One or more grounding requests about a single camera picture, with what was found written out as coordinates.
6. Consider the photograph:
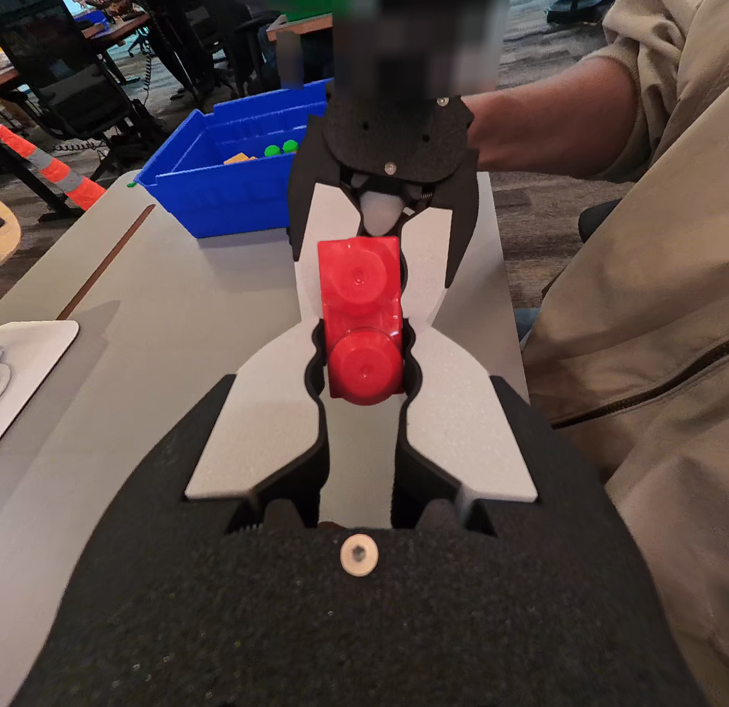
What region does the white document stand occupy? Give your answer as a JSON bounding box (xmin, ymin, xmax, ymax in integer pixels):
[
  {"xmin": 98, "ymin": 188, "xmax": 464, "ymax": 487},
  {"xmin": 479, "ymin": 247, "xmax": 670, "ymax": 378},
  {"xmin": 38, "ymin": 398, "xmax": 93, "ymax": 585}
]
[{"xmin": 0, "ymin": 320, "xmax": 80, "ymax": 437}]

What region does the red double toy block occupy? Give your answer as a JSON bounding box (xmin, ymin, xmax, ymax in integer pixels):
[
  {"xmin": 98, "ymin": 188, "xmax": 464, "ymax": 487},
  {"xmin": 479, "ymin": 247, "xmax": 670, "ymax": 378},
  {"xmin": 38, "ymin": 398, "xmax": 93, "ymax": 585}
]
[{"xmin": 317, "ymin": 236, "xmax": 407, "ymax": 407}]

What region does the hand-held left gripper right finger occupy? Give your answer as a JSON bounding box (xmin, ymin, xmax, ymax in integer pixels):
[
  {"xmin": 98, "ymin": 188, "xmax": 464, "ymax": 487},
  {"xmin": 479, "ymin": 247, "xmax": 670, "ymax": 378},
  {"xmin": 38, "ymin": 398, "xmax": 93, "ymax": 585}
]
[{"xmin": 394, "ymin": 317, "xmax": 538, "ymax": 503}]

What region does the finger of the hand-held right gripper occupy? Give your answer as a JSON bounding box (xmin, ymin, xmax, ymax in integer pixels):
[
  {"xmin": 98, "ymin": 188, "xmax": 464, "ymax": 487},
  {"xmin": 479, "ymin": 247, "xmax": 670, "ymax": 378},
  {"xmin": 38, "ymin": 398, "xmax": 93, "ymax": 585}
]
[
  {"xmin": 399, "ymin": 198, "xmax": 456, "ymax": 323},
  {"xmin": 294, "ymin": 179, "xmax": 379, "ymax": 320}
]

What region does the person's right forearm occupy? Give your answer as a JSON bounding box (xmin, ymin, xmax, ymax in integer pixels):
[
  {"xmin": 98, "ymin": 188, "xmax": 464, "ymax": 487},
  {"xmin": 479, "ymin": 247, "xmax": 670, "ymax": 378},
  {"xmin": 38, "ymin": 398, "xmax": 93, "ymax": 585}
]
[{"xmin": 467, "ymin": 56, "xmax": 639, "ymax": 175}]

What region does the black office chair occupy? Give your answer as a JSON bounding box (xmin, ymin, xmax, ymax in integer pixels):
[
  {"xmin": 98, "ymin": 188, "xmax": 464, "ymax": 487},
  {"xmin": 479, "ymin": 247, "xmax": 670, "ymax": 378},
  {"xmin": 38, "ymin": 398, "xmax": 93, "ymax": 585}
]
[{"xmin": 0, "ymin": 0, "xmax": 135, "ymax": 140}]

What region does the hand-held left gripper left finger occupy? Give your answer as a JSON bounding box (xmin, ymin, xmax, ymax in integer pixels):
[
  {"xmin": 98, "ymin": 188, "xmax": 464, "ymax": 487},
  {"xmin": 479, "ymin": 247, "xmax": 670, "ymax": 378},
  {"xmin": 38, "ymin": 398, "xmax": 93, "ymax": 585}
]
[{"xmin": 186, "ymin": 317, "xmax": 331, "ymax": 503}]

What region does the person's beige jacket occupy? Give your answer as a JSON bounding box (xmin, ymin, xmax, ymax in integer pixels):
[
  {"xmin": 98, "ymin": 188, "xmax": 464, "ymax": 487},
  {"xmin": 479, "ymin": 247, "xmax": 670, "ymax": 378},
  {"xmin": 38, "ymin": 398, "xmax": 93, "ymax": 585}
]
[{"xmin": 519, "ymin": 0, "xmax": 729, "ymax": 707}]

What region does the orange traffic cone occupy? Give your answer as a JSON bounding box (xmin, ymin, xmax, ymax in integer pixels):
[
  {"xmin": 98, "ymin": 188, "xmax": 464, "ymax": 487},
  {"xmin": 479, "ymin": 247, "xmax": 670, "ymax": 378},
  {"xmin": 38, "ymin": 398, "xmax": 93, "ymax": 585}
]
[{"xmin": 0, "ymin": 124, "xmax": 107, "ymax": 212}]

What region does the dark chair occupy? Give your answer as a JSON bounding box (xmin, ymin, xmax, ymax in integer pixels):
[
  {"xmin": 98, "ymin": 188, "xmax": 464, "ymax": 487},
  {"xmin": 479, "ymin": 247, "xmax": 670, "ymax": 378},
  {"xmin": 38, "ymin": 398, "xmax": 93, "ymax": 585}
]
[{"xmin": 577, "ymin": 198, "xmax": 625, "ymax": 248}]

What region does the blue plastic bin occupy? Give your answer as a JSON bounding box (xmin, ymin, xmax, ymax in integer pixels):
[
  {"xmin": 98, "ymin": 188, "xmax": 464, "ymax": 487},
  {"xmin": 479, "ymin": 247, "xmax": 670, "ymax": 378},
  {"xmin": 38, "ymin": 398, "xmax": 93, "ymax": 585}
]
[{"xmin": 135, "ymin": 81, "xmax": 333, "ymax": 238}]

